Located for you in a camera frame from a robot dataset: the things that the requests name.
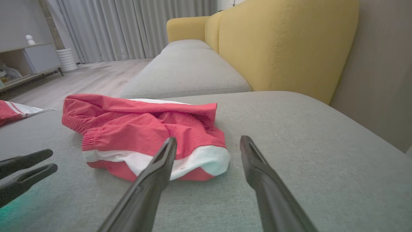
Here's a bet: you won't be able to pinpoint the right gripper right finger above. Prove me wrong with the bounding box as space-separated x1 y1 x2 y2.
239 135 319 232

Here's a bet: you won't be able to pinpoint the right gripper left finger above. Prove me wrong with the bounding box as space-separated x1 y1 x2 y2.
97 137 178 232

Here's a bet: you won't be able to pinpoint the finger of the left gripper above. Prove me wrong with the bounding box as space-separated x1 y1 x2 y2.
0 149 53 180
0 163 58 208

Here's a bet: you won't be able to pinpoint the red and white garment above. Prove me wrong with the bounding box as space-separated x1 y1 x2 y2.
0 100 57 127
62 94 231 182

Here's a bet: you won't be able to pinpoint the large grey sofa chaise cushion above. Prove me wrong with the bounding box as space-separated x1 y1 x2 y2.
0 91 412 232

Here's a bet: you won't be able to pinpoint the grey soft items in cabinet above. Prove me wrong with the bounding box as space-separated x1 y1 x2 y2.
0 63 22 85

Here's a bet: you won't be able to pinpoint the grey wooden media cabinet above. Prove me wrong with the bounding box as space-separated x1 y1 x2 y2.
0 43 64 92

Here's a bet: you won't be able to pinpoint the white ribbed cylinder bin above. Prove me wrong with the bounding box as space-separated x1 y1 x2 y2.
57 48 78 72

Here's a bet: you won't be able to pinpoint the grey sofa seat cushion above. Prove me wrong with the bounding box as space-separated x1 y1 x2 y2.
120 48 252 100
160 39 213 54

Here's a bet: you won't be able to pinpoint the yellow sofa backrest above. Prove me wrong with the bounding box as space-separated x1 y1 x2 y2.
205 0 360 105

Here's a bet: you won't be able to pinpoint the grey pleated curtain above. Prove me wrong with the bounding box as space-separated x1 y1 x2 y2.
47 0 219 64

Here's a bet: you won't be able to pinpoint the yellow sofa armrest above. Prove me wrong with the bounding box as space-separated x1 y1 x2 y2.
166 16 210 43

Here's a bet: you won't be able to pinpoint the brown wooden post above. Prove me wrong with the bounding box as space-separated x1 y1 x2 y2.
38 0 66 51

